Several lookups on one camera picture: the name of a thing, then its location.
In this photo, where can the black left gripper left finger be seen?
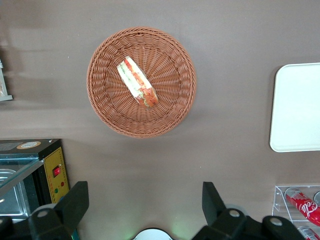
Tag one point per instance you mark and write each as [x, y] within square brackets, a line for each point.
[67, 207]

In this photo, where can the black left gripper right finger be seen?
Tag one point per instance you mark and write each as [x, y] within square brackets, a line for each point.
[225, 215]

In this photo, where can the plastic-wrapped sandwich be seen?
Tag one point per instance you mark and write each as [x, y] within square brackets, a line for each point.
[137, 82]

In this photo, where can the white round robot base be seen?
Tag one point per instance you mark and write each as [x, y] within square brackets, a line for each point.
[152, 235]

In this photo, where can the white rectangular tray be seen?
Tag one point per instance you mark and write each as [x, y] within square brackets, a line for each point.
[297, 107]

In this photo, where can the round brown wicker basket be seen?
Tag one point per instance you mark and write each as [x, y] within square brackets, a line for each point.
[141, 82]

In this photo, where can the black glass food warmer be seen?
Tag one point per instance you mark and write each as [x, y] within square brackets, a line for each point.
[27, 175]

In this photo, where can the clear acrylic can holder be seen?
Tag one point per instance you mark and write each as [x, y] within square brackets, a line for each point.
[282, 200]

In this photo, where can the red cola can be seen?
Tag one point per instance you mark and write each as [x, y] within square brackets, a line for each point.
[303, 206]
[308, 233]

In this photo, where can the grey box with white frame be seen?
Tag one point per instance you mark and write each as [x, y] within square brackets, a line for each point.
[3, 87]

